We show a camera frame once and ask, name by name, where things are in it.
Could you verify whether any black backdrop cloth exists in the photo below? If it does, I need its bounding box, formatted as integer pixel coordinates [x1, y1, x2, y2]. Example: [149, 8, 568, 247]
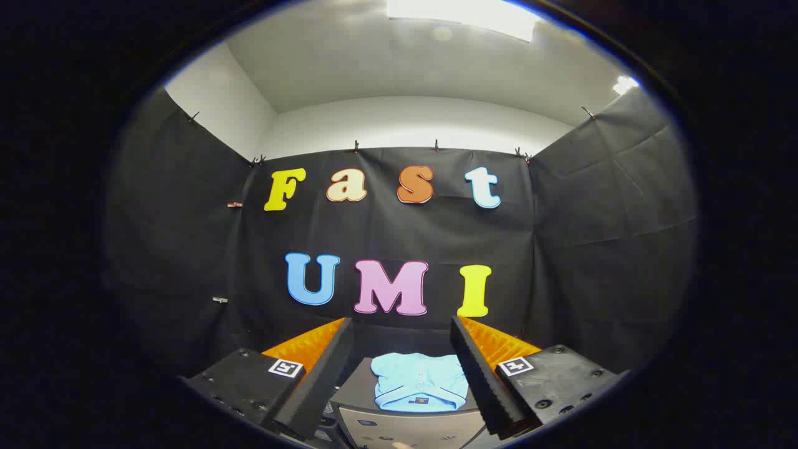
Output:
[105, 87, 698, 375]

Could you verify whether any large ceiling light panel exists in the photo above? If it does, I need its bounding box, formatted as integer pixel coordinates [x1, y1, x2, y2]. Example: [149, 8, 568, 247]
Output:
[387, 0, 540, 42]

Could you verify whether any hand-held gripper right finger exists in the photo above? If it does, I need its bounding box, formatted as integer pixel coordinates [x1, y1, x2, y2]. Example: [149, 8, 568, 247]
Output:
[449, 315, 626, 438]

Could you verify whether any dark grey washing machine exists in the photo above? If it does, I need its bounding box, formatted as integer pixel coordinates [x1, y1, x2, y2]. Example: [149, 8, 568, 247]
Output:
[312, 374, 356, 449]

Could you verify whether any row of black backdrop clips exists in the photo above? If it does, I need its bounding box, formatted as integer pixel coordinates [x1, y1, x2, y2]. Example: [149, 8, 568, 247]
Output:
[187, 106, 596, 166]

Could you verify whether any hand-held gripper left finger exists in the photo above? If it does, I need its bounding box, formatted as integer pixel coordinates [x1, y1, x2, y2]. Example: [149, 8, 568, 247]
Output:
[180, 317, 355, 442]

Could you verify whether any light blue shirt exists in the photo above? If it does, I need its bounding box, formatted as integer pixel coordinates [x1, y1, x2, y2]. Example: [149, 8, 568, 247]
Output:
[371, 352, 469, 412]

